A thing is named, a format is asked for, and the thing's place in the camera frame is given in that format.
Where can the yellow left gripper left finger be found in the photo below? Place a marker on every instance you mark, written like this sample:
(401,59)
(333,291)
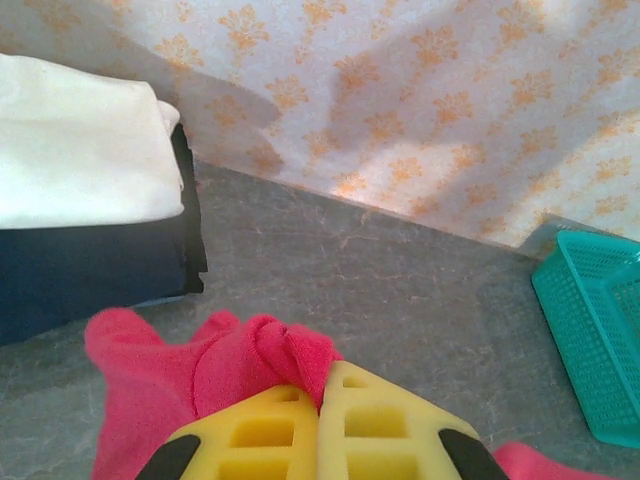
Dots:
(250,440)

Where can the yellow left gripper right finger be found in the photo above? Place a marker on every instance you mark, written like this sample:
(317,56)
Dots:
(390,430)

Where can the red t-shirt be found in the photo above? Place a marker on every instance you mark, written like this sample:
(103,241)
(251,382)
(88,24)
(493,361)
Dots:
(150,380)

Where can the black folded t-shirt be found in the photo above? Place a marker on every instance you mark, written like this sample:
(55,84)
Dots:
(192,225)

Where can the teal plastic basket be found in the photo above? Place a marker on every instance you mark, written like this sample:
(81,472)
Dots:
(595,330)

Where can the navy folded t-shirt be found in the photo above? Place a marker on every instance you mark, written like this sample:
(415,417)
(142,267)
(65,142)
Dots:
(85,275)

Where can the white folded t-shirt daisy print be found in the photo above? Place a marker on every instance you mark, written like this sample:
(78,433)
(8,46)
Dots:
(75,145)

